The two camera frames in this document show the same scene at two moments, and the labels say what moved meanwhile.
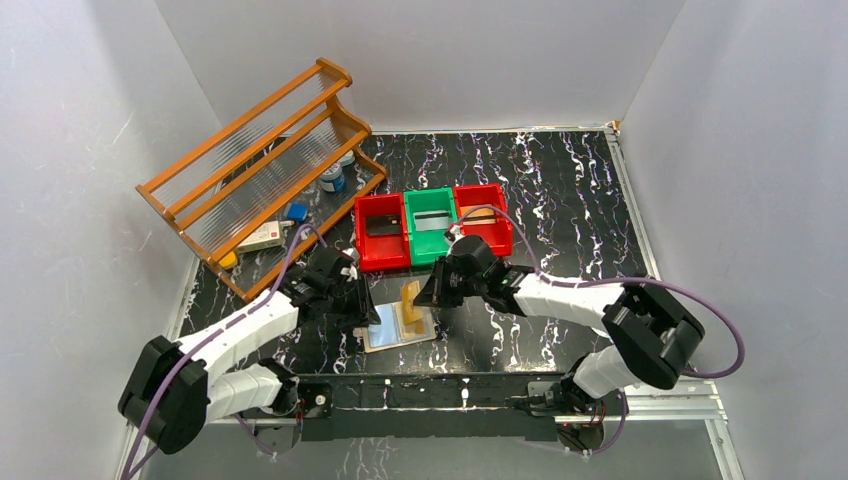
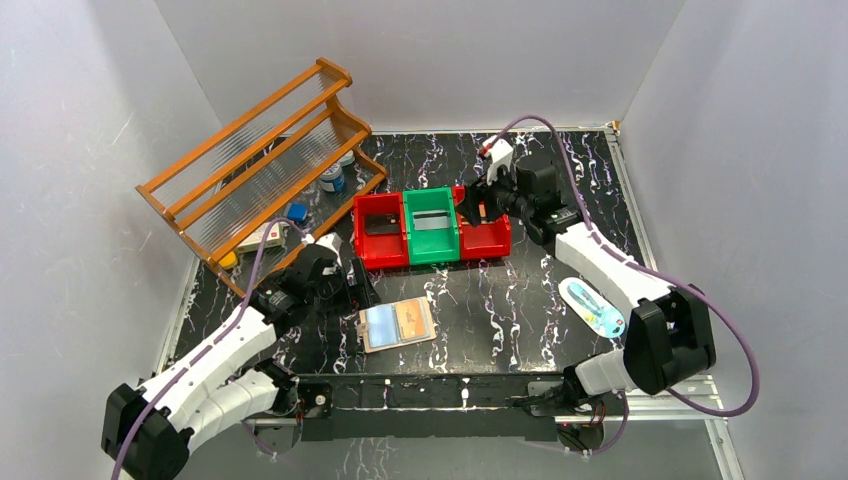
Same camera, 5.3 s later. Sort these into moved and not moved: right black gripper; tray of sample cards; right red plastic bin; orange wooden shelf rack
Moved: right black gripper
Not moved: tray of sample cards; right red plastic bin; orange wooden shelf rack
